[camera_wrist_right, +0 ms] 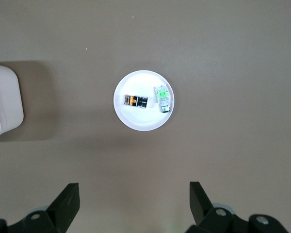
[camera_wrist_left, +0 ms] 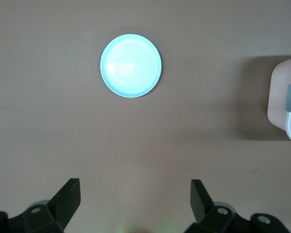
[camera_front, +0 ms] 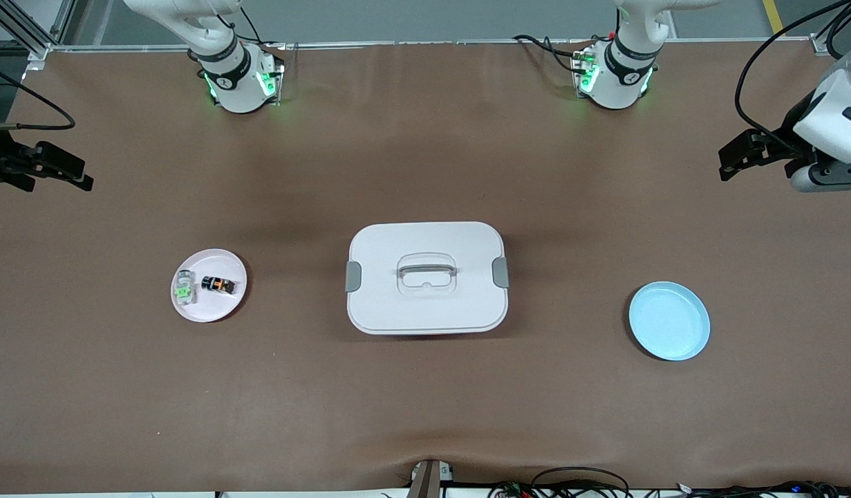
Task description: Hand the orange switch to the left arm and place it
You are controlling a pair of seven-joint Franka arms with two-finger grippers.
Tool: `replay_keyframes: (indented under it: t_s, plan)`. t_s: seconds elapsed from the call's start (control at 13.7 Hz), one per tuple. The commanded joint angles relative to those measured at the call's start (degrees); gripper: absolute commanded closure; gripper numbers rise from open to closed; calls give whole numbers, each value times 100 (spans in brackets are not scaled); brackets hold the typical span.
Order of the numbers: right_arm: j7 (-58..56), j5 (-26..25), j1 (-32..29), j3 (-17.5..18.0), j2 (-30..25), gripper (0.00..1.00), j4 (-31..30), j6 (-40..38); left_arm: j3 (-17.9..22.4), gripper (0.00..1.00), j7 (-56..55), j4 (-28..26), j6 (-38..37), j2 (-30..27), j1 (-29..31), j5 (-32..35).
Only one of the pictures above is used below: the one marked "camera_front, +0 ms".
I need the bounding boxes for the black cable bundle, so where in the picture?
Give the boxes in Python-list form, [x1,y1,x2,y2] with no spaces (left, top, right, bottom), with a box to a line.
[674,479,851,498]

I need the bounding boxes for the metal camera mount clamp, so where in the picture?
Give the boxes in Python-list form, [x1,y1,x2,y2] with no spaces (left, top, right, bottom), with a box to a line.
[408,459,455,498]

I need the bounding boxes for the pink round plate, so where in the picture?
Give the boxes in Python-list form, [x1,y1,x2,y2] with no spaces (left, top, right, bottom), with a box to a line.
[170,248,248,324]

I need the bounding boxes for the black base power cable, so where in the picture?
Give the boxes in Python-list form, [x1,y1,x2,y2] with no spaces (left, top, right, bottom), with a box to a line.
[514,35,588,73]

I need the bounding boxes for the black looped cable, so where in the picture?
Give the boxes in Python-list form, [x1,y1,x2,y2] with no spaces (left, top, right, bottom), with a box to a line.
[529,467,632,498]

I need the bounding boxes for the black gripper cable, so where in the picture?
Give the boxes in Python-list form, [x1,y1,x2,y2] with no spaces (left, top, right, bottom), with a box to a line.
[735,0,851,156]
[0,61,76,132]

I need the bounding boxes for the metal table edge rail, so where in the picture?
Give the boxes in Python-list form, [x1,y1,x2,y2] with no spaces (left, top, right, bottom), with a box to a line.
[48,38,816,53]

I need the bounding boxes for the brown table mat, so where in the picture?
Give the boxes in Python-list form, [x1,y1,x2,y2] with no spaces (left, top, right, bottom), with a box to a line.
[0,38,851,495]

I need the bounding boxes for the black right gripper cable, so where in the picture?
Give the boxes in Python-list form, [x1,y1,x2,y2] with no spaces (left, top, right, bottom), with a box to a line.
[0,61,76,132]

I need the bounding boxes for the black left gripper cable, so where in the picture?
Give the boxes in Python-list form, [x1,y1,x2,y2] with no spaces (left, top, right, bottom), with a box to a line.
[735,0,851,156]

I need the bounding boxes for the light blue round plate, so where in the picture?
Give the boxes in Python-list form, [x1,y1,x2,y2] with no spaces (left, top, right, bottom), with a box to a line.
[628,281,711,362]

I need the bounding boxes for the white lidded storage box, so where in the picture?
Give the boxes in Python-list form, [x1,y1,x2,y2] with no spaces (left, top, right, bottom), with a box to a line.
[346,221,510,336]

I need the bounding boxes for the aluminium frame post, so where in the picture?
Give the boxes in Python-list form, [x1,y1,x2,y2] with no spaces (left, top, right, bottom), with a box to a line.
[810,0,851,56]
[0,0,77,70]

